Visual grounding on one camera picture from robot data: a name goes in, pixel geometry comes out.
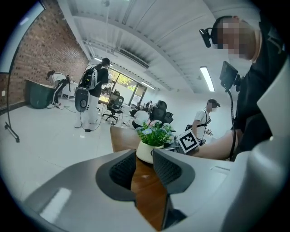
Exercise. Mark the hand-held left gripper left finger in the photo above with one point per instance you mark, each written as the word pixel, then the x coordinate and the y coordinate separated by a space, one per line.
pixel 86 181

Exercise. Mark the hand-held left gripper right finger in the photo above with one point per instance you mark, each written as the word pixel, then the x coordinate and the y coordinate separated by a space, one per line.
pixel 199 176

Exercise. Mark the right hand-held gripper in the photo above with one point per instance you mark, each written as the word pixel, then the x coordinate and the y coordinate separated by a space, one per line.
pixel 188 141

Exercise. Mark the potted flower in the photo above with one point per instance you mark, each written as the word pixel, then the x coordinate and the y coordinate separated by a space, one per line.
pixel 146 153

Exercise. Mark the person's right forearm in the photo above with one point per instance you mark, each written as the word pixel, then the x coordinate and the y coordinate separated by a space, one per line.
pixel 215 147

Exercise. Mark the black high-back office chair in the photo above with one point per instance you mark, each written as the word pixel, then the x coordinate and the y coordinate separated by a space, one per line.
pixel 159 111

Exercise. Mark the long ceiling light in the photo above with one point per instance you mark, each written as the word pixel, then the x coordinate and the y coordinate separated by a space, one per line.
pixel 207 78

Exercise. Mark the black chest-mounted monitor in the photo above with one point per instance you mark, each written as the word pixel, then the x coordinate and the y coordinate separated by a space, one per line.
pixel 228 74

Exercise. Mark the person's torso in black shirt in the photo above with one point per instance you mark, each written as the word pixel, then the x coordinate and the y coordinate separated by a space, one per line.
pixel 253 95

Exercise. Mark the white oval device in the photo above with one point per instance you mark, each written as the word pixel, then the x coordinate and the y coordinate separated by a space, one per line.
pixel 81 99

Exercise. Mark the black mesh office chair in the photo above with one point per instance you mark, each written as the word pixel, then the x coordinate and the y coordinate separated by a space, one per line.
pixel 114 104

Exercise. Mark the white table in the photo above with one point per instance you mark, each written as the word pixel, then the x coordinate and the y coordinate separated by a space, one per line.
pixel 69 90

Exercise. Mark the person's head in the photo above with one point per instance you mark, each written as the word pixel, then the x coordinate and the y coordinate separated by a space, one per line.
pixel 240 36

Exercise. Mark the black head-worn camera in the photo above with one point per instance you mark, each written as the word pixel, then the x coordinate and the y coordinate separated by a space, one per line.
pixel 206 36

